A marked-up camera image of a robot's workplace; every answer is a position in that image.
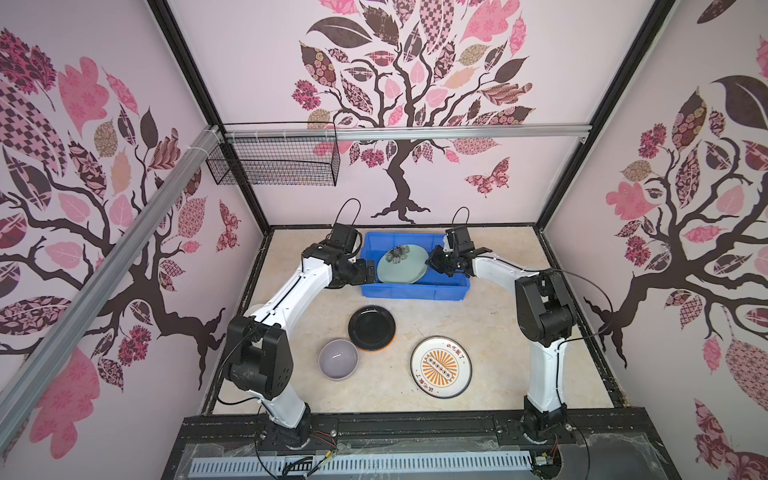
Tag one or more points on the blue plastic bin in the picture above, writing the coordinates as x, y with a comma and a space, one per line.
433, 286

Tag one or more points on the white vented cable duct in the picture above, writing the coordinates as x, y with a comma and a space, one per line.
381, 465

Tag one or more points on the black plate orange underside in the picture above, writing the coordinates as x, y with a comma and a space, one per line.
371, 328

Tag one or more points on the lavender grey bowl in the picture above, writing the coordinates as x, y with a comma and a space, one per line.
338, 359

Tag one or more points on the light green flower plate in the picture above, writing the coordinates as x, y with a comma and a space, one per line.
404, 264

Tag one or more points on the white plate orange sunburst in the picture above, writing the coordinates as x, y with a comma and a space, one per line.
441, 367

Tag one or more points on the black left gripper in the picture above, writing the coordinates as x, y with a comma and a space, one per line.
360, 277

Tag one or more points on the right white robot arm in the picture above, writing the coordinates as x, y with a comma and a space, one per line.
545, 314

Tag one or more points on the black wire basket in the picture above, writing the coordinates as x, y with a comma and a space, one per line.
292, 153

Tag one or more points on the aluminium rail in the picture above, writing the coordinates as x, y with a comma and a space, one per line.
35, 375
450, 132

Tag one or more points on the aluminium rail left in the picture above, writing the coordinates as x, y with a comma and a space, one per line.
35, 375

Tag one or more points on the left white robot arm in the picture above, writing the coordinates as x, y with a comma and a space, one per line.
257, 355

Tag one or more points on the aluminium rail back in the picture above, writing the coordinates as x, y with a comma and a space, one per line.
450, 132

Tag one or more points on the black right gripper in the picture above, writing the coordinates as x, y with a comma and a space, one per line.
432, 261

